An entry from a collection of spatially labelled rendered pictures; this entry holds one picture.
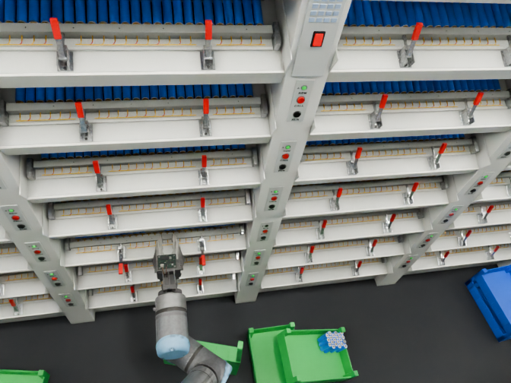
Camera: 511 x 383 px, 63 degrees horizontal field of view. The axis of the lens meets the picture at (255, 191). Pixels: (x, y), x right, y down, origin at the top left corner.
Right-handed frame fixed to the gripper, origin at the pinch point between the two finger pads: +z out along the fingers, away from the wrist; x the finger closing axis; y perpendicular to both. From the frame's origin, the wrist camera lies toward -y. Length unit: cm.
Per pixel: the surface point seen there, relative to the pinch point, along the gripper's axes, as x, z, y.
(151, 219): 4.0, 0.9, 12.2
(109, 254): 19.3, 0.0, -6.8
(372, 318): -90, -19, -60
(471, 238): -130, 1, -26
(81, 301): 34, -4, -37
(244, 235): -26.7, 2.0, -6.3
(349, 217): -66, 4, -4
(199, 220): -10.3, -0.5, 11.9
